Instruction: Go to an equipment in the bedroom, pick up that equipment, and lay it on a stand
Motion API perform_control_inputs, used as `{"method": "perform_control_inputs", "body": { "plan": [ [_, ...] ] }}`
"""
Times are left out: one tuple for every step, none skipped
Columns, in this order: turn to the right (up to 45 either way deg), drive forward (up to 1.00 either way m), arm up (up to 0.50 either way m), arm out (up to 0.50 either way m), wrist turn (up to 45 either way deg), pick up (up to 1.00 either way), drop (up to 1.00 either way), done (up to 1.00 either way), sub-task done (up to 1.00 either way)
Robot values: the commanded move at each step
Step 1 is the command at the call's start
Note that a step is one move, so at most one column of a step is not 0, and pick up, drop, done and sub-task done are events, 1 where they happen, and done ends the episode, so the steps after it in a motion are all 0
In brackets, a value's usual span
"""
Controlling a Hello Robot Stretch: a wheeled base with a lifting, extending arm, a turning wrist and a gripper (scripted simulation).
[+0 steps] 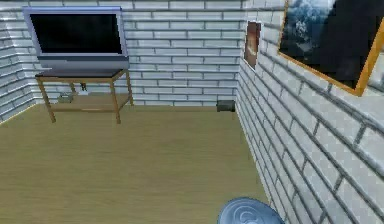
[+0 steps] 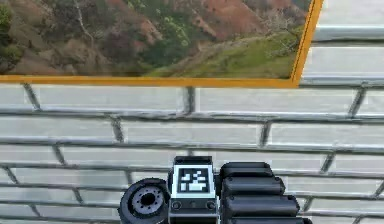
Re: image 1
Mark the wooden television stand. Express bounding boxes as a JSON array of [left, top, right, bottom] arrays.
[[34, 68, 135, 125]]

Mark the dark grey box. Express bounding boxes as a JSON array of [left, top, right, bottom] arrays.
[[215, 99, 237, 113]]

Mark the small brown framed picture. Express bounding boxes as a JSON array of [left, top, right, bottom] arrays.
[[243, 20, 263, 71]]

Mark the silver flat television set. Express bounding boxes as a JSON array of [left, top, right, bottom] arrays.
[[21, 5, 131, 71]]

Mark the large gold framed picture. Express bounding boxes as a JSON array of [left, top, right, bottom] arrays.
[[277, 0, 384, 98]]

